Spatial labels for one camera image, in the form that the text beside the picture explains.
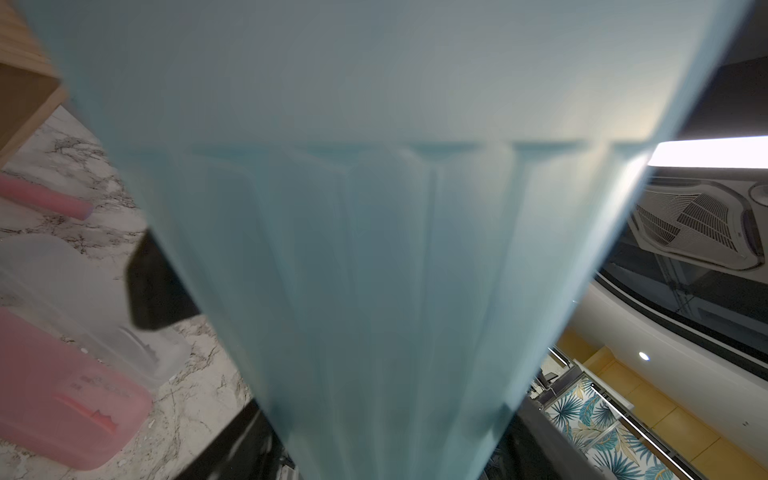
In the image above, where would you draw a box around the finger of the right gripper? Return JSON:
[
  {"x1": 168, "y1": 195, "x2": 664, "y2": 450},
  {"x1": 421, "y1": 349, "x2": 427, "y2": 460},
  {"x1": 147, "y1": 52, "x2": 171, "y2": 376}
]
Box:
[{"x1": 125, "y1": 230, "x2": 201, "y2": 331}]

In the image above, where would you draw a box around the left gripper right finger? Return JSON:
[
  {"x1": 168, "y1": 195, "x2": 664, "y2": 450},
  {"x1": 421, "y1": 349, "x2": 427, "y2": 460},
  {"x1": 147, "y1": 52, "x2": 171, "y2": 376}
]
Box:
[{"x1": 479, "y1": 398, "x2": 604, "y2": 480}]

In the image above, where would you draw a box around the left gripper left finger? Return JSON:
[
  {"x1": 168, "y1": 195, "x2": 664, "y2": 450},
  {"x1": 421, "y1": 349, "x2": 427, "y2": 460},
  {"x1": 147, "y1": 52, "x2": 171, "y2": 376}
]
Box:
[{"x1": 175, "y1": 400, "x2": 294, "y2": 480}]

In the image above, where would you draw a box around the clear pencil case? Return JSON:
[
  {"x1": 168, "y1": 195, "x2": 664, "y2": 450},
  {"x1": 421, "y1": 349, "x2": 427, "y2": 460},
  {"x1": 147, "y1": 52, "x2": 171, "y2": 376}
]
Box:
[{"x1": 1, "y1": 234, "x2": 192, "y2": 390}]

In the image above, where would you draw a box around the pink pencil case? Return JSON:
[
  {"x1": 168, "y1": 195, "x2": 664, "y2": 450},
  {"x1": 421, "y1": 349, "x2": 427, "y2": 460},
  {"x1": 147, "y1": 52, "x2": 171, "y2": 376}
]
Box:
[{"x1": 1, "y1": 309, "x2": 152, "y2": 471}]

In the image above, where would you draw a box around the teal pencil case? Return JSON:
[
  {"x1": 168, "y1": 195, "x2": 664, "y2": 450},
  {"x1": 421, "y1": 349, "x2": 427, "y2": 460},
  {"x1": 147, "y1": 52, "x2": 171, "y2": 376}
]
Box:
[{"x1": 18, "y1": 1, "x2": 751, "y2": 479}]

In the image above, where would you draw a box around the wooden two-tier shelf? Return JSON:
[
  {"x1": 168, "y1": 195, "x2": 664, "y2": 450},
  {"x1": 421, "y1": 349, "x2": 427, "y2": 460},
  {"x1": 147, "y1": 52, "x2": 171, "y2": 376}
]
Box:
[{"x1": 1, "y1": 1, "x2": 68, "y2": 165}]

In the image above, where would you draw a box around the purple pink garden trowel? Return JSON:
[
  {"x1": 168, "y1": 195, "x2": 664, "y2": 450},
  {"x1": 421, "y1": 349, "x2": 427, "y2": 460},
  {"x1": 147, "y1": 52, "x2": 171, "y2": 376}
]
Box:
[{"x1": 1, "y1": 173, "x2": 94, "y2": 220}]

